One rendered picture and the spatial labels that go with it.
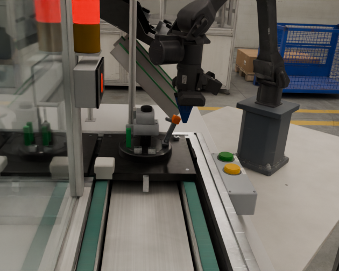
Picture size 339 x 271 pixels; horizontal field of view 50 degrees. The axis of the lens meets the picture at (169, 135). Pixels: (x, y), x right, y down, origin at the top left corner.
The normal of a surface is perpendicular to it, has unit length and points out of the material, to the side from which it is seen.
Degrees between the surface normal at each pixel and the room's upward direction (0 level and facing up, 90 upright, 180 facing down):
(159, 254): 0
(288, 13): 90
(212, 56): 90
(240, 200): 90
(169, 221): 0
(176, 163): 0
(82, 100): 90
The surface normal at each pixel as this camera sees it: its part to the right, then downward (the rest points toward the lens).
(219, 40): 0.07, 0.39
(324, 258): 0.05, -0.92
